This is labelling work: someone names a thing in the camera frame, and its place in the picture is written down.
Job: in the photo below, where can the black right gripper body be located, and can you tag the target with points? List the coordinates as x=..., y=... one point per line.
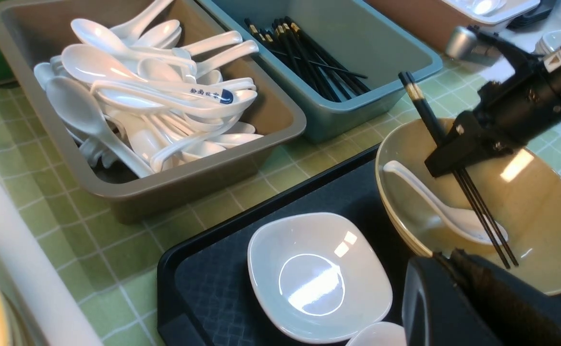
x=472, y=139

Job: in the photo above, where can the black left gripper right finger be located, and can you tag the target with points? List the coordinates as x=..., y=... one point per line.
x=518, y=314

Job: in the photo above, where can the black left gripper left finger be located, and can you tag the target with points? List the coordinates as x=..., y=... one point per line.
x=436, y=312

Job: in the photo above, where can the black chopstick pair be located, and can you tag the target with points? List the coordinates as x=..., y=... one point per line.
x=468, y=187

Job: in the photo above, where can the white soup spoon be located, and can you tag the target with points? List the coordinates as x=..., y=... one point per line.
x=464, y=223

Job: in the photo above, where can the beige noodle bowl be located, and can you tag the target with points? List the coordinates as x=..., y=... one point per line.
x=522, y=192

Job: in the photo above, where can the white square sauce dish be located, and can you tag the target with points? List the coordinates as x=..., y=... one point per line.
x=317, y=278

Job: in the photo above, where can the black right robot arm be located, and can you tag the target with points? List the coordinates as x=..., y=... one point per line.
x=508, y=115

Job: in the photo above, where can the blue chopstick bin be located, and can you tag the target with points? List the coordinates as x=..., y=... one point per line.
x=352, y=32

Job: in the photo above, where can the bundle of black chopsticks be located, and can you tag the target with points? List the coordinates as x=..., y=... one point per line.
x=309, y=60

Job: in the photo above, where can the white spoon with blue logo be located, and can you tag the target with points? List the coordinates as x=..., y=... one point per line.
x=133, y=98

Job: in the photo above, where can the pile of white soup spoons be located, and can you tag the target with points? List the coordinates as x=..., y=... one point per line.
x=147, y=143

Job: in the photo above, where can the large white plastic bin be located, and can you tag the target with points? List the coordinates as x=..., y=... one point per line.
x=50, y=314

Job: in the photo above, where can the brown spoon bin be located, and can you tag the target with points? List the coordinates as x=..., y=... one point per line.
x=32, y=31

